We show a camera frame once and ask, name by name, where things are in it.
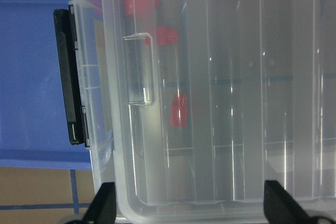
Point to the black box latch handle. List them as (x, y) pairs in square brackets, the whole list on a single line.
[(67, 46)]

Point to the red block lower middle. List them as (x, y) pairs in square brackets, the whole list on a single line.
[(178, 115)]

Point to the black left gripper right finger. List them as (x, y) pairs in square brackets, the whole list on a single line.
[(280, 207)]

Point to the red block near lid handle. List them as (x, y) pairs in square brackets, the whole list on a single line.
[(166, 36)]

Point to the blue plastic tray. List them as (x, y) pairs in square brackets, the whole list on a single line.
[(33, 121)]

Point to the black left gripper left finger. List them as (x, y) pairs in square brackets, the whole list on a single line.
[(103, 208)]

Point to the clear plastic storage box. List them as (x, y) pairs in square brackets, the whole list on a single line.
[(99, 46)]

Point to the clear plastic box lid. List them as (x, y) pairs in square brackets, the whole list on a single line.
[(259, 76)]

